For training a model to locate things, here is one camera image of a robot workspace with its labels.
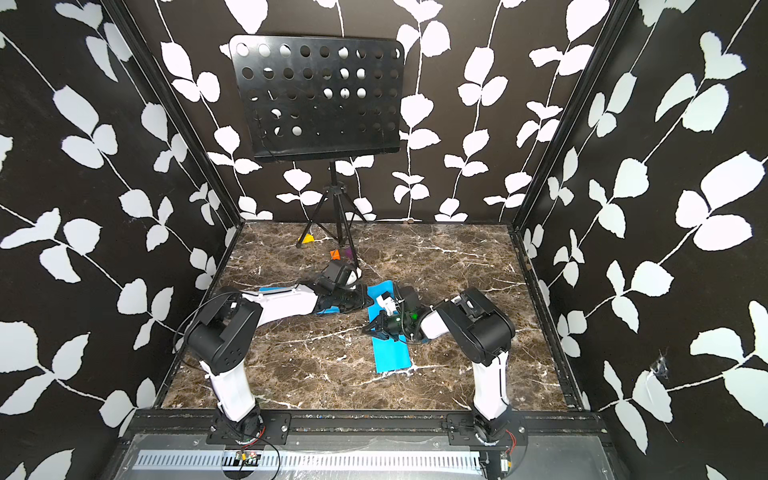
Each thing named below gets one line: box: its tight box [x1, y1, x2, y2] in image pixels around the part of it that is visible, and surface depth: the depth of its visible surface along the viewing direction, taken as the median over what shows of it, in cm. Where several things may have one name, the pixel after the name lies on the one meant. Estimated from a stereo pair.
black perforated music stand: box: [230, 36, 405, 269], surface depth 72 cm
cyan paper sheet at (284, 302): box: [239, 284, 340, 325], surface depth 65 cm
